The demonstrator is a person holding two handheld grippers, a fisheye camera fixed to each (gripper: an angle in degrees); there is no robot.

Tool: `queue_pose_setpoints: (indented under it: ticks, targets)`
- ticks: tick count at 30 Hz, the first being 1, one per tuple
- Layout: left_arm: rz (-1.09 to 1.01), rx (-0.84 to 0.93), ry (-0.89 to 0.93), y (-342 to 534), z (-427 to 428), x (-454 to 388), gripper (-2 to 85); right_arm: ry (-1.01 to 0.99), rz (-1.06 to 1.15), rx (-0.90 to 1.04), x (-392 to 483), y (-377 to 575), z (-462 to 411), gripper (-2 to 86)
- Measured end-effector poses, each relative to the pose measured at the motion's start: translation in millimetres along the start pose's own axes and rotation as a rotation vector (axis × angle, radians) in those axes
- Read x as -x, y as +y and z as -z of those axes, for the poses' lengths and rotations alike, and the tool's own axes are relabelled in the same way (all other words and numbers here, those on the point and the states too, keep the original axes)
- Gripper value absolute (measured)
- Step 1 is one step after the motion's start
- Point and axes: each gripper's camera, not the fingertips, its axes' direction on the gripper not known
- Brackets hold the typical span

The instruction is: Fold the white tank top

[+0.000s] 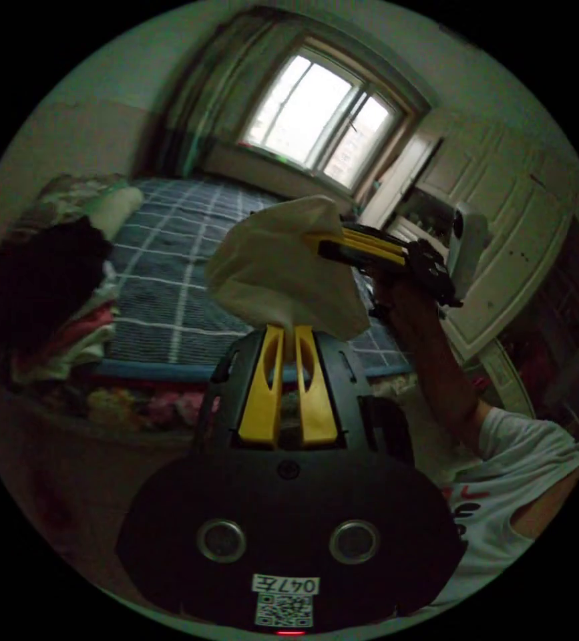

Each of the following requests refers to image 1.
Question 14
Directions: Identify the person's right hand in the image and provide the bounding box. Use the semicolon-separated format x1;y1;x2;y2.
373;276;442;333

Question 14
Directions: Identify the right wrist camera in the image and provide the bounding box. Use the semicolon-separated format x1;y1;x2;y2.
447;201;492;297

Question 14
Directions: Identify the floral rolled blanket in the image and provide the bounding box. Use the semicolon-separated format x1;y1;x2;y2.
27;172;131;227

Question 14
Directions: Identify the dark curtain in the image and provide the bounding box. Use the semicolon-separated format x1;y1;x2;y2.
152;13;302;179

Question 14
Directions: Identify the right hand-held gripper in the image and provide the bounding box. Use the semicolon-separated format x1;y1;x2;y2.
319;225;465;308

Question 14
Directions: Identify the white pillow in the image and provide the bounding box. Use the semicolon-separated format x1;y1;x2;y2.
90;187;146;241

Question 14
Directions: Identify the bed with blue checked sheet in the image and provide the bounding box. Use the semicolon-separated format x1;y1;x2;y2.
0;174;416;441

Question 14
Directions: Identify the window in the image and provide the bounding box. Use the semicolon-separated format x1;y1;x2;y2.
238;43;406;192

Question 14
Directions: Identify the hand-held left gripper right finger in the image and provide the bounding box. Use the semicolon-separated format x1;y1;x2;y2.
295;325;346;449

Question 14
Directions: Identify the pile of clothes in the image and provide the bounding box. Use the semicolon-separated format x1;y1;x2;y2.
0;218;122;387

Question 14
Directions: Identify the person's right forearm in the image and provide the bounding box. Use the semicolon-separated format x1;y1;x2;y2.
390;312;492;453

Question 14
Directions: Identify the person's body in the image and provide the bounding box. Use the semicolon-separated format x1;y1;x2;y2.
409;385;579;618

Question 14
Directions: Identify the white tank top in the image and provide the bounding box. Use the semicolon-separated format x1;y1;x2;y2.
203;194;373;342

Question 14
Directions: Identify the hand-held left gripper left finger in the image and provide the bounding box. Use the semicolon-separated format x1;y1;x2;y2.
238;325;286;449

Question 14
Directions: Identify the white cupboard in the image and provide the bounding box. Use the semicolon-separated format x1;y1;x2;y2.
364;113;578;363

